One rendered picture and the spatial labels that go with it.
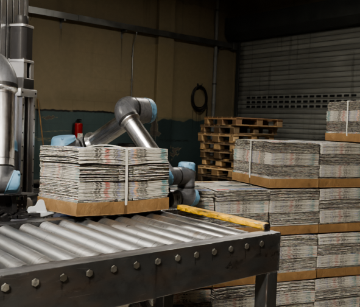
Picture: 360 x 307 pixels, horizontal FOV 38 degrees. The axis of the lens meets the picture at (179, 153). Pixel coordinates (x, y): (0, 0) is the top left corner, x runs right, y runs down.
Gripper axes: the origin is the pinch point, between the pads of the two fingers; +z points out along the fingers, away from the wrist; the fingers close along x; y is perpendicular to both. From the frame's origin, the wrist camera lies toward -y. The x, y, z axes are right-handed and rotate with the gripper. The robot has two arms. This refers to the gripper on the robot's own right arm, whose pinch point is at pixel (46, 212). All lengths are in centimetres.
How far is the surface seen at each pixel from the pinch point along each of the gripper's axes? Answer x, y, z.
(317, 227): -14, -17, 139
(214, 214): -40, 0, 43
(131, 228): -38.9, -2.1, 9.5
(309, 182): -13, 6, 133
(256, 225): -59, -2, 44
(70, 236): -38.0, -2.4, -10.4
